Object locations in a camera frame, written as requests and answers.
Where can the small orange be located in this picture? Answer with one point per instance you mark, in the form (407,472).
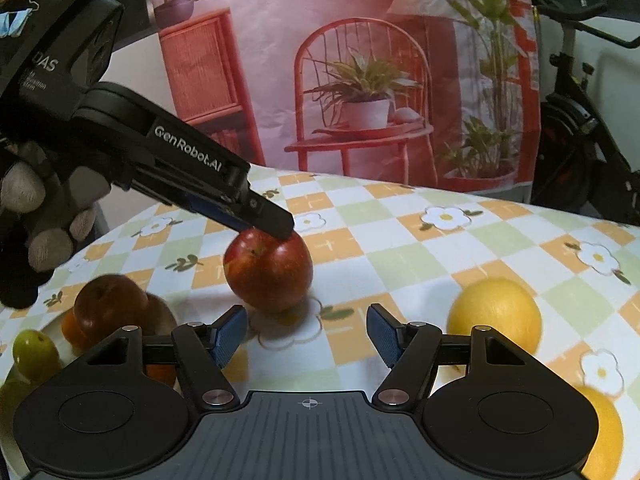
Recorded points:
(160,374)
(70,332)

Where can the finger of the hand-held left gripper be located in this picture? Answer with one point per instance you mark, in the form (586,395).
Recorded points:
(215,214)
(270,220)

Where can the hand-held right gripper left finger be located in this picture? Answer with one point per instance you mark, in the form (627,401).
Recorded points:
(227,337)

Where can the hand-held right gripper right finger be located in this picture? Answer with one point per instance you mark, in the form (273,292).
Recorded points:
(385,337)

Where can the bright red apple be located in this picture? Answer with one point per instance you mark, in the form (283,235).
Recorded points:
(270,275)

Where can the yellow lemon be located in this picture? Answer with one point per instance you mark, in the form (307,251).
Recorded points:
(607,435)
(495,310)

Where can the dark red apple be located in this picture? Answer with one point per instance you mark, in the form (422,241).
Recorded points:
(107,310)

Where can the checkered floral tablecloth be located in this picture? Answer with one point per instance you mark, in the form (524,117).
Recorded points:
(450,250)

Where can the black exercise bike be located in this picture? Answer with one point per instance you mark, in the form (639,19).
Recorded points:
(575,150)

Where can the light blue face mask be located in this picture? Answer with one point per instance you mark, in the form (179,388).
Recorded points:
(15,22)

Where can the person's left hand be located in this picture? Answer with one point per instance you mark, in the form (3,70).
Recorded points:
(45,220)

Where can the beige round plate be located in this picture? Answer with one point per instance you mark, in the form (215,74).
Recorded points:
(54,329)

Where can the printed pink backdrop cloth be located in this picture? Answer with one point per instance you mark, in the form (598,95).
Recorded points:
(300,20)

